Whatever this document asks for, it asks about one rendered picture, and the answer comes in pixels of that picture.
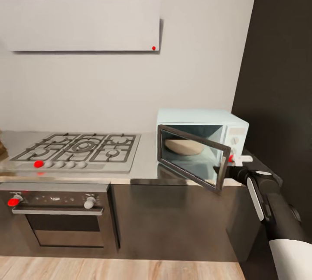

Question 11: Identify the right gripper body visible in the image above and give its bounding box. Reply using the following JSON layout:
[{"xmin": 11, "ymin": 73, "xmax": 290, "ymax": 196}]
[{"xmin": 225, "ymin": 166, "xmax": 248, "ymax": 182}]

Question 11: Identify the microwave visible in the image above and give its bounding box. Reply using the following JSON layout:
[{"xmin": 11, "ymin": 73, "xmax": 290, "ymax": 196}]
[{"xmin": 156, "ymin": 108, "xmax": 249, "ymax": 195}]

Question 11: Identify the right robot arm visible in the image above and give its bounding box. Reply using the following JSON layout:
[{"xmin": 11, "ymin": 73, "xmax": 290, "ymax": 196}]
[{"xmin": 225, "ymin": 155, "xmax": 312, "ymax": 280}]

